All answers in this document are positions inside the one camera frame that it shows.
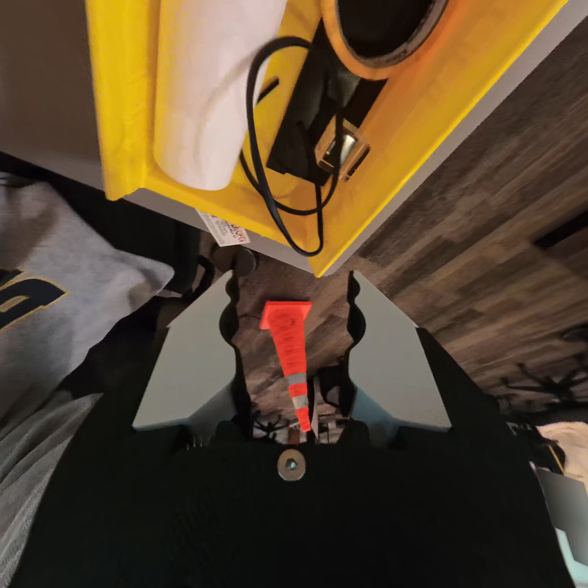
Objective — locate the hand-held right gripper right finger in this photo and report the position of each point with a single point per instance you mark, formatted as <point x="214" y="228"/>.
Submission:
<point x="395" y="367"/>

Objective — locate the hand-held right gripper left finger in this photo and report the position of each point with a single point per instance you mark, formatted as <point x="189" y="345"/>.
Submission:
<point x="193" y="367"/>

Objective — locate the yellow plastic bin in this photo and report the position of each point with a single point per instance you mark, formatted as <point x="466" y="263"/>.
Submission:
<point x="413" y="138"/>

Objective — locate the orange traffic cone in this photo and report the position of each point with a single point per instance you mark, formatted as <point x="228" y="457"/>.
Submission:
<point x="289" y="349"/>

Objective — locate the white printed label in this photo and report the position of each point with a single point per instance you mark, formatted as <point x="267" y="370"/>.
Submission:
<point x="225" y="229"/>

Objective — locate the black office chair base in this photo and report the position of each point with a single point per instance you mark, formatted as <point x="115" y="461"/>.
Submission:
<point x="546" y="383"/>

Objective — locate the white paper towel roll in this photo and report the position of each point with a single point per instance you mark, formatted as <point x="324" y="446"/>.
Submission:
<point x="202" y="92"/>

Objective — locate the yellow tape roll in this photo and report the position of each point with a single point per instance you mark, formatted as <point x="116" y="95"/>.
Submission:
<point x="376" y="72"/>

